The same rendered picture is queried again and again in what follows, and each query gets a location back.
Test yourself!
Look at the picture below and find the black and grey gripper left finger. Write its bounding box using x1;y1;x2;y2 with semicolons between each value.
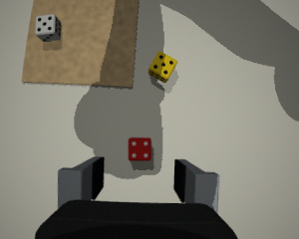
58;156;105;208

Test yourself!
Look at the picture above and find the tan mat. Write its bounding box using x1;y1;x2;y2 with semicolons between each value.
22;0;139;88

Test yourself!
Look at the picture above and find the white die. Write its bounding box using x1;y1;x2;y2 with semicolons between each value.
35;14;61;42

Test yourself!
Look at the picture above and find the yellow die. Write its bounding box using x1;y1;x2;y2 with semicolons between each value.
149;51;177;83

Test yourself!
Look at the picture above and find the red die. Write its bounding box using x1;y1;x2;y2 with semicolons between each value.
129;137;151;161

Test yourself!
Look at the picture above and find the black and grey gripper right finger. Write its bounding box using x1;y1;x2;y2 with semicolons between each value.
173;159;219;213

